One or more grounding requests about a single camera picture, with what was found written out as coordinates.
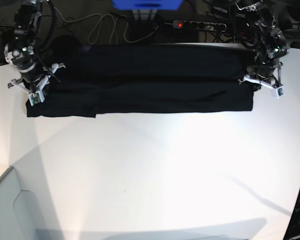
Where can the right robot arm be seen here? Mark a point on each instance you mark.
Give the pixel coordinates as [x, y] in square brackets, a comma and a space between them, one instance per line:
[23, 51]

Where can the blue plastic box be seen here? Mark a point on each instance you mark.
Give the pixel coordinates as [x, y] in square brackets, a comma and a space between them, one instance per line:
[147, 4]

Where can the grey power strip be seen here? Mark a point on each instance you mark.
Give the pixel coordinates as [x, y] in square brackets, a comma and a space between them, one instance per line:
[200, 26]

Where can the black T-shirt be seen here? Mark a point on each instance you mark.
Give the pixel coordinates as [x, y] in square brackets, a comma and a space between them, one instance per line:
[156, 79]

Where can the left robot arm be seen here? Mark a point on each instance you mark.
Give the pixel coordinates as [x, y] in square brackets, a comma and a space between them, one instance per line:
[255, 26]

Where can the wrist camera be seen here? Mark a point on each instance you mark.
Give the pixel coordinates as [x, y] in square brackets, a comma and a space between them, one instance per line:
[278, 91]
[36, 98]

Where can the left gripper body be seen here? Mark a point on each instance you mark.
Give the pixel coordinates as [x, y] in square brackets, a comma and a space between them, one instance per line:
[265, 74]

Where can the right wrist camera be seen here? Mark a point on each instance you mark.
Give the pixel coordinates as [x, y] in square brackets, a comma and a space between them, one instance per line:
[36, 98]

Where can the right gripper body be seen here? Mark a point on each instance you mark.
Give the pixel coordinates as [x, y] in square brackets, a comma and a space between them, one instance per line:
[36, 79]

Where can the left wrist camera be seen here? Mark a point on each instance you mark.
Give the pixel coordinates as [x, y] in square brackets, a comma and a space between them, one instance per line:
[278, 91]

